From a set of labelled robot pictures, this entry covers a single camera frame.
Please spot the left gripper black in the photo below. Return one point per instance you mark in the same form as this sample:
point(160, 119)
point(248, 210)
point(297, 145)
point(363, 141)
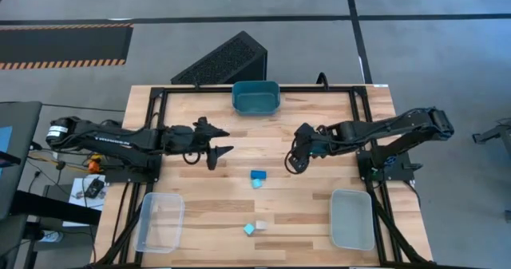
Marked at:
point(181, 139)

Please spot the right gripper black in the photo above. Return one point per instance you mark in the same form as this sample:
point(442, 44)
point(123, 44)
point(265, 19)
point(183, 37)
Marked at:
point(313, 141)

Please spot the blue rectangular block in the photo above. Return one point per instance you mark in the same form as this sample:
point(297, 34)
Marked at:
point(258, 174)

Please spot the teal cube block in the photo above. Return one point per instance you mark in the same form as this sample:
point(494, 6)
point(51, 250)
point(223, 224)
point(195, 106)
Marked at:
point(249, 229)
point(256, 183)

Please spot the pale wood cube block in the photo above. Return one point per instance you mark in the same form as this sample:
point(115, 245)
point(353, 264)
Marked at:
point(261, 224)

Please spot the grey plastic bin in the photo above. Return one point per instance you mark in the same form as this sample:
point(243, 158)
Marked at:
point(352, 219)

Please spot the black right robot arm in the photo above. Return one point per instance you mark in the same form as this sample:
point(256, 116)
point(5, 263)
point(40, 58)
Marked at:
point(383, 127)

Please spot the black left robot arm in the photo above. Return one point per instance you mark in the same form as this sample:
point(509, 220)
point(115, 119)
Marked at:
point(120, 139)

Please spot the teal plastic bin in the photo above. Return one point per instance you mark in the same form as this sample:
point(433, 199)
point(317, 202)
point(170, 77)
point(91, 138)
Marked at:
point(255, 99)

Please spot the black perforated computer tower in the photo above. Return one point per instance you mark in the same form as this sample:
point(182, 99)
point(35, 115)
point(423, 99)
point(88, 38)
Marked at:
point(223, 61)

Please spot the clear plastic bin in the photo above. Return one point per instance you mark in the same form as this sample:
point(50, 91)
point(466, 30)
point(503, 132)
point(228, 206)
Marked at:
point(159, 223)

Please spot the orange connector plug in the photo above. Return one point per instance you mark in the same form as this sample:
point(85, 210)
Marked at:
point(94, 166)

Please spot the small black electronic device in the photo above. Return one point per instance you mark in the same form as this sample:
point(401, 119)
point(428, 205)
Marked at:
point(95, 188)

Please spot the white paper sheet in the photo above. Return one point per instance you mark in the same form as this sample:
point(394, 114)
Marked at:
point(78, 197)

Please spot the black desk beam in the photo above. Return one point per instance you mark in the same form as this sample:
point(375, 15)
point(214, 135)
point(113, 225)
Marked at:
point(56, 209)

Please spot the black hazard-striped floor mat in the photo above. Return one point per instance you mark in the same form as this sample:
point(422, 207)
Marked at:
point(60, 43)

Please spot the dark grey desk panel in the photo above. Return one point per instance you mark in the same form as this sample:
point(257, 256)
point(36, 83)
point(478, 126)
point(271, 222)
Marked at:
point(22, 149)

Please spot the dark grey floor stand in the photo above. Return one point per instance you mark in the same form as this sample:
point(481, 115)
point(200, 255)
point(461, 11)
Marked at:
point(493, 134)

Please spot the black aluminium table frame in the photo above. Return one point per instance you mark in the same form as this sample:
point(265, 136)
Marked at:
point(199, 89)

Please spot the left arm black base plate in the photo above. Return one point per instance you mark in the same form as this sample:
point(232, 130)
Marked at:
point(127, 176)

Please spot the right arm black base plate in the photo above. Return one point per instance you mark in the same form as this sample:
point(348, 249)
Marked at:
point(399, 165)

